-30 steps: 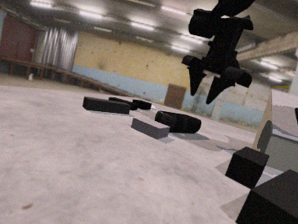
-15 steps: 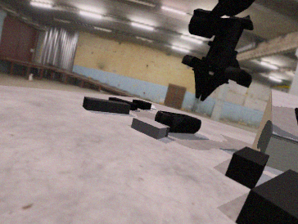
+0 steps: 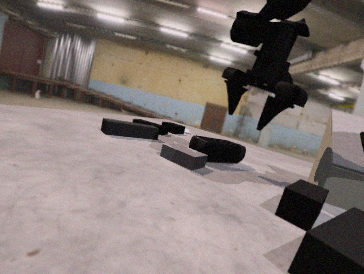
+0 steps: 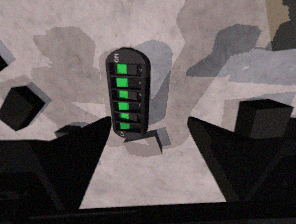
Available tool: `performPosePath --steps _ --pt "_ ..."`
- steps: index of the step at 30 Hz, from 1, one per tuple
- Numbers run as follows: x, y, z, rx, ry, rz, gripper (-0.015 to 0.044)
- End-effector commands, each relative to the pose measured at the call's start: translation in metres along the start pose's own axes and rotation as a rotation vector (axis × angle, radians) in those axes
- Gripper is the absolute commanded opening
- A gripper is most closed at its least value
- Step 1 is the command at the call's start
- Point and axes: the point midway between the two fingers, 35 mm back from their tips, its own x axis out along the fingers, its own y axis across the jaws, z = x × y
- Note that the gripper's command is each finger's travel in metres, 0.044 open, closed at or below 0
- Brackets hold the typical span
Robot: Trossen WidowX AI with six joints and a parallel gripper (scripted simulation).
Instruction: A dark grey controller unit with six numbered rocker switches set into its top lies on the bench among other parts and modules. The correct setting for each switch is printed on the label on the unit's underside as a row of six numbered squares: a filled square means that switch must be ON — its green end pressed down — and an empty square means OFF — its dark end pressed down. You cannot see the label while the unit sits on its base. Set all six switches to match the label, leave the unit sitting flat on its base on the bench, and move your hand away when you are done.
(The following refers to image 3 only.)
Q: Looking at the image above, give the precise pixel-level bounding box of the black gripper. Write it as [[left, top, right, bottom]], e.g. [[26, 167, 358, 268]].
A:
[[221, 46, 308, 131]]

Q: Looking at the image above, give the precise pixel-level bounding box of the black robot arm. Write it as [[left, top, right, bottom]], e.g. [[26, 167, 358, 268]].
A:
[[230, 0, 311, 84]]

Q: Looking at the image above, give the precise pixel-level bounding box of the dark grey switch controller unit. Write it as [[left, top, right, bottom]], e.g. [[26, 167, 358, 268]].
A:
[[189, 135, 246, 164]]

